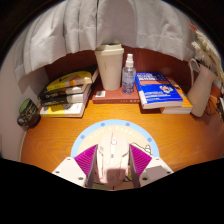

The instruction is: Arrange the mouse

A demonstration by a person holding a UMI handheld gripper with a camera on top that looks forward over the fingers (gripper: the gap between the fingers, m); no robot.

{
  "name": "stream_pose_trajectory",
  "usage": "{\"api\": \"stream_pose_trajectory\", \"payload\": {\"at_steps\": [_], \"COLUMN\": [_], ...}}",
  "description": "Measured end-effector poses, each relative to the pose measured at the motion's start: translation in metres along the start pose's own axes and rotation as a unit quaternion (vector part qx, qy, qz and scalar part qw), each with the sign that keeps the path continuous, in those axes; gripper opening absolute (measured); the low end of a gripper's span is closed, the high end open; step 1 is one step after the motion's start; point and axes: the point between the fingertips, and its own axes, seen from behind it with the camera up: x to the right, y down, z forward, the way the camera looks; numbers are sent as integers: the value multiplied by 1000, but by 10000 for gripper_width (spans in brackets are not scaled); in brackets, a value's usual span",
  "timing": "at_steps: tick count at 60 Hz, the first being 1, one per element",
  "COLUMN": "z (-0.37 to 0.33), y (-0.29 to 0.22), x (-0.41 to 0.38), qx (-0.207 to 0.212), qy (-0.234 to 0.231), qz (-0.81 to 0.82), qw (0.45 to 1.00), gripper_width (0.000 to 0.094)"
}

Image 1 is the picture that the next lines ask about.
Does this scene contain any yellow and white book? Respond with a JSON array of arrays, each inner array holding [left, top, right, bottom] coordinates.
[[39, 99, 88, 118]]

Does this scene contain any pink computer mouse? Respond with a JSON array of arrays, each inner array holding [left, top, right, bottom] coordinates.
[[94, 130, 130, 188]]

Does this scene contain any clear spray bottle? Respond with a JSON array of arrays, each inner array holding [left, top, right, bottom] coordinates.
[[121, 53, 137, 95]]

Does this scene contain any orange book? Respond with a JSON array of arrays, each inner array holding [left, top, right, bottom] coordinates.
[[159, 77, 194, 115]]

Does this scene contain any red-brown book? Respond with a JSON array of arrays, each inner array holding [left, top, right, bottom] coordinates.
[[92, 81, 141, 104]]

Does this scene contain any dark mug with green inside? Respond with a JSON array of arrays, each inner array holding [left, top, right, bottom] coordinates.
[[16, 98, 42, 129]]

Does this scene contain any round light blue mouse pad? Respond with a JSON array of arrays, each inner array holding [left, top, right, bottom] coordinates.
[[70, 119, 160, 159]]

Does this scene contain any white pitcher vase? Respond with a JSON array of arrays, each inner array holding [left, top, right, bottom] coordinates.
[[186, 58, 218, 118]]

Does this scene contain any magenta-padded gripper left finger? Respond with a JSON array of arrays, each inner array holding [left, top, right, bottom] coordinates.
[[52, 143, 99, 189]]

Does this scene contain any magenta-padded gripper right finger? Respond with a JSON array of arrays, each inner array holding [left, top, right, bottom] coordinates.
[[128, 143, 174, 188]]

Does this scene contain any black and yellow cover book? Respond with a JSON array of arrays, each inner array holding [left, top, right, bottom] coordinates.
[[45, 65, 99, 93]]

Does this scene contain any blue book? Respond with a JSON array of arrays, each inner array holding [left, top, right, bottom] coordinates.
[[134, 71, 184, 110]]

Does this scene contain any thin black book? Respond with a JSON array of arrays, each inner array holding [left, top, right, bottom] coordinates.
[[37, 83, 93, 101]]

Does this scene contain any thick black book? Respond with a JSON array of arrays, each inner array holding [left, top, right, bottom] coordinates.
[[39, 88, 92, 108]]

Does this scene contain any white curtain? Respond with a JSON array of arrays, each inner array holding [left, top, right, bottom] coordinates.
[[13, 0, 198, 83]]

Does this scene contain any cream lidded tumbler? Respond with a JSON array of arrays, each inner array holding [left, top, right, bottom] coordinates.
[[94, 42, 125, 92]]

